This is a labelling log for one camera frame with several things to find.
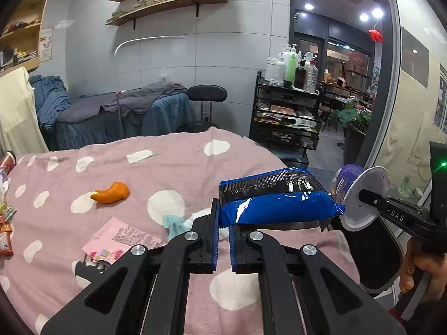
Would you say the red hanging ornament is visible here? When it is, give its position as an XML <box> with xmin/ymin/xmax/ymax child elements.
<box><xmin>368</xmin><ymin>21</ymin><xmax>383</xmax><ymax>42</ymax></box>

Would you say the pink spotted blanket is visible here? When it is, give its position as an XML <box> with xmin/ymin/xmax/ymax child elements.
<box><xmin>0</xmin><ymin>126</ymin><xmax>364</xmax><ymax>335</ymax></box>

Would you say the clear ribbed bottle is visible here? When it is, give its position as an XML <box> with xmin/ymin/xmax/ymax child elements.
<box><xmin>303</xmin><ymin>60</ymin><xmax>319</xmax><ymax>93</ymax></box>

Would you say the green potted plant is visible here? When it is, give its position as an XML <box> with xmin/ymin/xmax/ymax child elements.
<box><xmin>330</xmin><ymin>99</ymin><xmax>374</xmax><ymax>163</ymax></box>

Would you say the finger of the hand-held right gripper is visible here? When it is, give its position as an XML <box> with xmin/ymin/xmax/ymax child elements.
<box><xmin>359</xmin><ymin>189</ymin><xmax>386</xmax><ymax>213</ymax></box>

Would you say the blue massage bed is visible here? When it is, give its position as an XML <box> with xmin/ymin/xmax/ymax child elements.
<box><xmin>38</xmin><ymin>83</ymin><xmax>196</xmax><ymax>150</ymax></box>

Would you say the black trash bin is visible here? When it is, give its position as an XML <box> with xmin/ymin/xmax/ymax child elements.
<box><xmin>349</xmin><ymin>213</ymin><xmax>406</xmax><ymax>299</ymax></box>

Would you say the white floor lamp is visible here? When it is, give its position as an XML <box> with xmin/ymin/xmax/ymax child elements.
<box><xmin>115</xmin><ymin>35</ymin><xmax>185</xmax><ymax>137</ymax></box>

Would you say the wall poster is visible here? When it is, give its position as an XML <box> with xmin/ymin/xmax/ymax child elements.
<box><xmin>39</xmin><ymin>26</ymin><xmax>54</xmax><ymax>62</ymax></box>

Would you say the black round stool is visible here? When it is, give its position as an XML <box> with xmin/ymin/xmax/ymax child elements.
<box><xmin>175</xmin><ymin>85</ymin><xmax>227</xmax><ymax>133</ymax></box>

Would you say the blue snack packet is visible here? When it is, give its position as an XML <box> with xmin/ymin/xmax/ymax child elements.
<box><xmin>218</xmin><ymin>167</ymin><xmax>346</xmax><ymax>233</ymax></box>

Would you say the cream cloth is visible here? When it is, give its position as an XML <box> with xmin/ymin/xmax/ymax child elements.
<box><xmin>0</xmin><ymin>66</ymin><xmax>49</xmax><ymax>156</ymax></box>

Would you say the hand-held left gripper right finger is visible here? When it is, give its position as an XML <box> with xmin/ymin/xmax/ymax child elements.
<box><xmin>229</xmin><ymin>224</ymin><xmax>407</xmax><ymax>335</ymax></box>

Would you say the person's right hand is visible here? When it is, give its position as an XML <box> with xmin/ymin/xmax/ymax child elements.
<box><xmin>400</xmin><ymin>241</ymin><xmax>447</xmax><ymax>302</ymax></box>

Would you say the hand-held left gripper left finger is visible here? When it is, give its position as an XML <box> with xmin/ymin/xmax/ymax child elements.
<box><xmin>40</xmin><ymin>198</ymin><xmax>221</xmax><ymax>335</ymax></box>

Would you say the blue cloth pile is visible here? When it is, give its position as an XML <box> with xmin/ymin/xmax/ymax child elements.
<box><xmin>30</xmin><ymin>74</ymin><xmax>72</xmax><ymax>130</ymax></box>

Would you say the teal tissue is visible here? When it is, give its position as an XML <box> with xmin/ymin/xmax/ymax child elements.
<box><xmin>162</xmin><ymin>214</ymin><xmax>192</xmax><ymax>241</ymax></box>

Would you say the black storage cart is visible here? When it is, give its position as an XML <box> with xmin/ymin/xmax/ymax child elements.
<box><xmin>249</xmin><ymin>70</ymin><xmax>324</xmax><ymax>170</ymax></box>

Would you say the purple plastic cup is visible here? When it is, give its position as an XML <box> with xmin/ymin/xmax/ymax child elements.
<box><xmin>330</xmin><ymin>163</ymin><xmax>391</xmax><ymax>231</ymax></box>

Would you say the orange toy carrot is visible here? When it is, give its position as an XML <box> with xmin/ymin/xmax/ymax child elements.
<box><xmin>90</xmin><ymin>181</ymin><xmax>130</xmax><ymax>205</ymax></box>

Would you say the grey blanket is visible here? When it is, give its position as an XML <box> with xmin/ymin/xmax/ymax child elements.
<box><xmin>65</xmin><ymin>83</ymin><xmax>189</xmax><ymax>124</ymax></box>

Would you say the white jar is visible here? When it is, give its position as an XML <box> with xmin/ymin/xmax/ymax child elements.
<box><xmin>265</xmin><ymin>58</ymin><xmax>285</xmax><ymax>85</ymax></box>

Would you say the pink paper leaflet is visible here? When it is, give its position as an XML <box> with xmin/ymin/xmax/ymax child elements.
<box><xmin>81</xmin><ymin>216</ymin><xmax>168</xmax><ymax>264</ymax></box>

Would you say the green bottle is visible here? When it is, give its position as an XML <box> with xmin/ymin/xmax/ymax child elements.
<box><xmin>284</xmin><ymin>52</ymin><xmax>299</xmax><ymax>88</ymax></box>

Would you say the dark bottle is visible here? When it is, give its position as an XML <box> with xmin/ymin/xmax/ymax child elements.
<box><xmin>294</xmin><ymin>61</ymin><xmax>308</xmax><ymax>89</ymax></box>

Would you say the red snack packet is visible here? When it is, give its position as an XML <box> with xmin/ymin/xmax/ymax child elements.
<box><xmin>0</xmin><ymin>221</ymin><xmax>15</xmax><ymax>257</ymax></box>

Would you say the red chips can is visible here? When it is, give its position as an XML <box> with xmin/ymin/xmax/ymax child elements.
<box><xmin>0</xmin><ymin>150</ymin><xmax>17</xmax><ymax>177</ymax></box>

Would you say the wooden cubby shelf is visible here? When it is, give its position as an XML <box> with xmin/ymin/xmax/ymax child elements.
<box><xmin>0</xmin><ymin>0</ymin><xmax>50</xmax><ymax>77</ymax></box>

